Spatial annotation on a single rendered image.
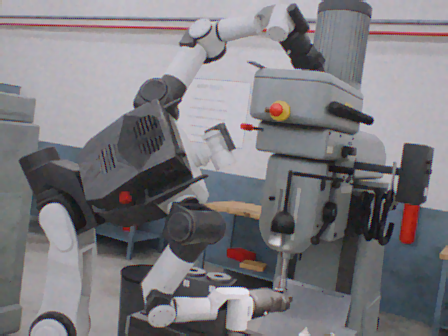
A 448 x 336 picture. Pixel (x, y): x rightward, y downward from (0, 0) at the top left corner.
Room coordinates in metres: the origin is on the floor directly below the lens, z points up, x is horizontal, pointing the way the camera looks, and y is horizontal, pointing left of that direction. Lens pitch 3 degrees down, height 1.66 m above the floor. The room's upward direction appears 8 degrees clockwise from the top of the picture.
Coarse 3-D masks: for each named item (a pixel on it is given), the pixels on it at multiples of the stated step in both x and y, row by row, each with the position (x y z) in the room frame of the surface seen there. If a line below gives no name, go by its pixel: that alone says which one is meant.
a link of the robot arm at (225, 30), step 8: (240, 16) 1.68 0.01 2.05; (216, 24) 1.71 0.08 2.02; (224, 24) 1.69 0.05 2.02; (232, 24) 1.67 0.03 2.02; (240, 24) 1.66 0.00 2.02; (216, 32) 1.71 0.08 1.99; (224, 32) 1.69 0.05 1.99; (232, 32) 1.68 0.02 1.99; (240, 32) 1.67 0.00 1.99; (248, 32) 1.66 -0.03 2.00; (200, 40) 1.69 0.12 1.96; (208, 40) 1.69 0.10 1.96; (216, 40) 1.71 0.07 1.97; (224, 40) 1.72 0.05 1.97; (232, 40) 1.72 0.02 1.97; (208, 48) 1.71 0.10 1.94; (216, 48) 1.72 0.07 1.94; (224, 48) 1.75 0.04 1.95; (208, 56) 1.75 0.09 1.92; (216, 56) 1.74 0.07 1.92
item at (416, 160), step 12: (408, 144) 1.80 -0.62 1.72; (420, 144) 1.79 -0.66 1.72; (408, 156) 1.80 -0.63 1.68; (420, 156) 1.78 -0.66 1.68; (432, 156) 1.92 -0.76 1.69; (408, 168) 1.79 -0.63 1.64; (420, 168) 1.77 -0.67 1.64; (408, 180) 1.79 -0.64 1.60; (420, 180) 1.77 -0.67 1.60; (396, 192) 1.81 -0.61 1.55; (408, 192) 1.79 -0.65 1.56; (420, 192) 1.78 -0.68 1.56; (420, 204) 1.82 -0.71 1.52
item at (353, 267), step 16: (352, 192) 2.05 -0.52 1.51; (352, 208) 2.04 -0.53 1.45; (352, 224) 2.03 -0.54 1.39; (336, 240) 2.06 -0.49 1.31; (352, 240) 2.03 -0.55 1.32; (304, 256) 2.12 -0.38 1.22; (320, 256) 2.09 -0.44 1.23; (336, 256) 2.06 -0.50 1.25; (352, 256) 2.03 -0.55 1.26; (368, 256) 2.05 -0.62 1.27; (288, 272) 2.14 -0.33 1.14; (304, 272) 2.12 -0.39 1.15; (320, 272) 2.09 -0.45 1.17; (336, 272) 2.06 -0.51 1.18; (352, 272) 2.02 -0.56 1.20; (368, 272) 2.08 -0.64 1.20; (336, 288) 2.05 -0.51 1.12; (352, 288) 2.02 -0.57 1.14; (368, 288) 2.11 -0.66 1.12; (352, 304) 2.02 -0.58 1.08; (368, 304) 2.12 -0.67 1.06; (352, 320) 2.03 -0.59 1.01; (368, 320) 2.12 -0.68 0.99
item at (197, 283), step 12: (192, 276) 1.88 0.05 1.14; (204, 276) 1.91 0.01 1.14; (216, 276) 1.90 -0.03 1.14; (228, 276) 1.90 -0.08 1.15; (180, 288) 1.87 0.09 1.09; (192, 288) 1.86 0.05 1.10; (204, 288) 1.84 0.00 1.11; (216, 288) 1.83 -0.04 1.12; (180, 324) 1.87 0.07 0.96; (192, 324) 1.85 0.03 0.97; (204, 324) 1.84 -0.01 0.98; (216, 324) 1.83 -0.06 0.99
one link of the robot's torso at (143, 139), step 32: (128, 128) 1.41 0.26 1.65; (160, 128) 1.38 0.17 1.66; (96, 160) 1.43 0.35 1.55; (128, 160) 1.37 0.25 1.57; (160, 160) 1.33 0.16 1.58; (192, 160) 1.52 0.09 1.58; (96, 192) 1.39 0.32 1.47; (128, 192) 1.39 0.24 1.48; (160, 192) 1.42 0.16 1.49; (192, 192) 1.44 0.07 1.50; (128, 224) 1.52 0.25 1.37
